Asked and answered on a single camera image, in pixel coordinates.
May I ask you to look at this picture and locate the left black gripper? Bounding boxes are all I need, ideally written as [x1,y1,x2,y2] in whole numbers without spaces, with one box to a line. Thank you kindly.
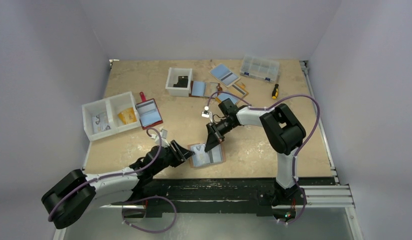
[152,139,194,175]

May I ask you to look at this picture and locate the pink card holder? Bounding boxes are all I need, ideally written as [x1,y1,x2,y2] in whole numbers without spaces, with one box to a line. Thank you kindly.
[188,143,226,169]

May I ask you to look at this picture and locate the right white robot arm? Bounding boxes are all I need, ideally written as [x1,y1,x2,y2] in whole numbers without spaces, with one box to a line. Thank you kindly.
[204,99,306,206]

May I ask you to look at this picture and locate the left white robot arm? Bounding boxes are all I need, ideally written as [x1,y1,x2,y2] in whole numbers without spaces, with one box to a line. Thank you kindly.
[41,140,195,229]

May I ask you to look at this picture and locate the brown open card holder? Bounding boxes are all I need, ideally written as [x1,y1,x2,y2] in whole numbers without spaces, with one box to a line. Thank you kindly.
[189,81,222,98]

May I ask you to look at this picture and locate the orange card holder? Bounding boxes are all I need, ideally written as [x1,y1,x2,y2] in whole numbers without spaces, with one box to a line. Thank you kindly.
[215,83,249,105]

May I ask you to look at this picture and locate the red card holder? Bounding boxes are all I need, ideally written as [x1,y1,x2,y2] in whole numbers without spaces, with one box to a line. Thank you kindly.
[136,91,163,130]

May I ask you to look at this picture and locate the white card holder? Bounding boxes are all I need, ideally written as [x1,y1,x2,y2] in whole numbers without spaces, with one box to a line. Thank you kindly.
[210,63,241,88]

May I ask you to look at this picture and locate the orange card in bin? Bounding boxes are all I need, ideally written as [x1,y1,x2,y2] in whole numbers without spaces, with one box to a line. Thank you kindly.
[118,107,137,125]

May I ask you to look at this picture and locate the printed card in bin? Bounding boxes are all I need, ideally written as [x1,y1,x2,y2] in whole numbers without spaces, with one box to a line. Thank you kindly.
[92,112,111,134]

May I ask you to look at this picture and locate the black object in box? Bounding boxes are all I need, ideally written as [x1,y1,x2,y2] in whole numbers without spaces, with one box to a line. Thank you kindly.
[173,75,189,88]

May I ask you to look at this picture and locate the small white square box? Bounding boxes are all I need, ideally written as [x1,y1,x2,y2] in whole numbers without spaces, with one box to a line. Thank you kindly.
[165,67,193,97]

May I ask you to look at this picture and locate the yellow black screwdriver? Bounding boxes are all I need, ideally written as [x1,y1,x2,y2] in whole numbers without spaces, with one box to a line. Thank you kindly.
[272,83,279,100]

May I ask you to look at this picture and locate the clear plastic organizer box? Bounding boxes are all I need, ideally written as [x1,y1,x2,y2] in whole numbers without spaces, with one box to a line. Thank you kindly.
[240,55,280,83]

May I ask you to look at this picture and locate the white two-compartment bin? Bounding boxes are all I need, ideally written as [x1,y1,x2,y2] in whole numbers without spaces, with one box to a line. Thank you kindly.
[82,91,141,142]

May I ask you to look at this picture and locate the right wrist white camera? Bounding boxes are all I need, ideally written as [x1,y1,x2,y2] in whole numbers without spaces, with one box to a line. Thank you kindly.
[201,105,213,122]

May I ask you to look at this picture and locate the wrist white camera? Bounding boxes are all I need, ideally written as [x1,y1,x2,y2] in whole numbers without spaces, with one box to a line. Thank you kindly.
[201,105,213,122]
[158,129,168,139]

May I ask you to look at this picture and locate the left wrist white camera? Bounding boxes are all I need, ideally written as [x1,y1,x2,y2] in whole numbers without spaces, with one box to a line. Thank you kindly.
[158,129,168,139]

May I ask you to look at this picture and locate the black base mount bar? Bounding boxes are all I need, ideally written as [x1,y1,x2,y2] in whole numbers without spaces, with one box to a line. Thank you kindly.
[108,177,337,220]

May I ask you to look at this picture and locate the aluminium frame rail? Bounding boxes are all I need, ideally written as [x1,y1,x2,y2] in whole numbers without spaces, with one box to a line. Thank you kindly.
[54,185,363,240]

